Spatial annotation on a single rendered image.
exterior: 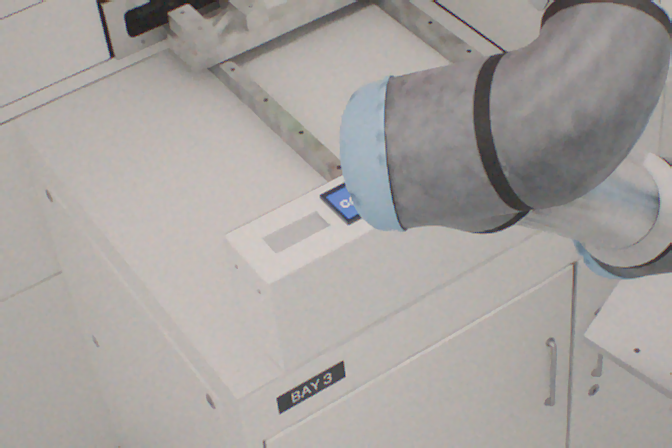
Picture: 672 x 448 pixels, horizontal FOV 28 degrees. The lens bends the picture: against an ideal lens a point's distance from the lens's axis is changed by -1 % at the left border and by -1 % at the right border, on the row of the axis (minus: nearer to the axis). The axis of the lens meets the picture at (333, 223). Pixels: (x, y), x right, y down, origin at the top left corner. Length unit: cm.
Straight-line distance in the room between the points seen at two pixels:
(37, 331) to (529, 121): 135
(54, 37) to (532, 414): 83
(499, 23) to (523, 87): 95
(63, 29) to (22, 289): 43
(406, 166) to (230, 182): 77
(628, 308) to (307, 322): 36
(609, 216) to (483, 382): 57
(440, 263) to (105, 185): 47
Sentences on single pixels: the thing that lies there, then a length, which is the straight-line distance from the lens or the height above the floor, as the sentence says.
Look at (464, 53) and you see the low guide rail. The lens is 185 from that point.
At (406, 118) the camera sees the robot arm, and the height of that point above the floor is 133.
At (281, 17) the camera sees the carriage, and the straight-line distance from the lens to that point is 190.
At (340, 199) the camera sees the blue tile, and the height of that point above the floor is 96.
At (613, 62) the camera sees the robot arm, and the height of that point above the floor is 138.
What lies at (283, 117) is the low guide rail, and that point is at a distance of 176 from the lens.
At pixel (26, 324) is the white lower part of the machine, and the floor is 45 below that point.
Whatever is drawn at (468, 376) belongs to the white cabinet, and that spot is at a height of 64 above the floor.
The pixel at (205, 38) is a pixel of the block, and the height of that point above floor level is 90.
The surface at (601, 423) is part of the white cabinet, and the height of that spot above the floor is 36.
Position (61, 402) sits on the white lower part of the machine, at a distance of 228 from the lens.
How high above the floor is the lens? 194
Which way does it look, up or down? 43 degrees down
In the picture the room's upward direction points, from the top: 7 degrees counter-clockwise
